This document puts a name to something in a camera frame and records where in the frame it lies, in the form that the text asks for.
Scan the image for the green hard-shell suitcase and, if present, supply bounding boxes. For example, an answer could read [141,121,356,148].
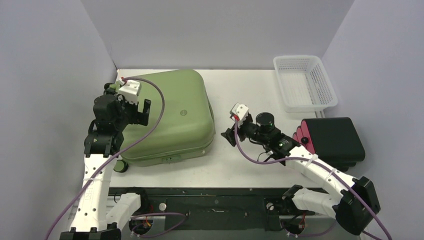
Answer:
[114,69,215,173]

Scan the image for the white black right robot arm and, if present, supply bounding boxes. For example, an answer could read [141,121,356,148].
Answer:
[221,110,382,236]

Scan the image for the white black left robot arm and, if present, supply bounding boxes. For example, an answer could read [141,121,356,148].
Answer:
[59,93,151,240]

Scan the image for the white perforated plastic basket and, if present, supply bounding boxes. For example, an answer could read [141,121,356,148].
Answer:
[273,55,338,113]

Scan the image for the black and pink storage organizer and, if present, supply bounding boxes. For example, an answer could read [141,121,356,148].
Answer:
[292,117,366,172]

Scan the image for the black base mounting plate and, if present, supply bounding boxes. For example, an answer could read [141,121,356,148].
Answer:
[106,187,327,234]

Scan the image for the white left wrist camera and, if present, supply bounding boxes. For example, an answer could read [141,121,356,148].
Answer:
[117,79,141,106]

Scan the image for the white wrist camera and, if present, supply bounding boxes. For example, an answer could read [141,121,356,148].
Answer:
[117,79,141,106]
[229,102,249,125]

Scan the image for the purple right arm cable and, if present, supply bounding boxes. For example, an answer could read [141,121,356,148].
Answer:
[233,117,393,240]

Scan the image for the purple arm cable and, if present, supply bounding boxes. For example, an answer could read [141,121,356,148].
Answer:
[43,76,190,240]
[233,117,393,240]

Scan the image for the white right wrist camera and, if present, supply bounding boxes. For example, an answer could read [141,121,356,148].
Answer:
[229,102,249,125]

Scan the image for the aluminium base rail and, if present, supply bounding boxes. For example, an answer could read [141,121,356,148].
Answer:
[68,194,368,220]

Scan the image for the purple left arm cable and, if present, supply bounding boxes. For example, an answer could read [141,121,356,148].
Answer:
[43,76,190,240]

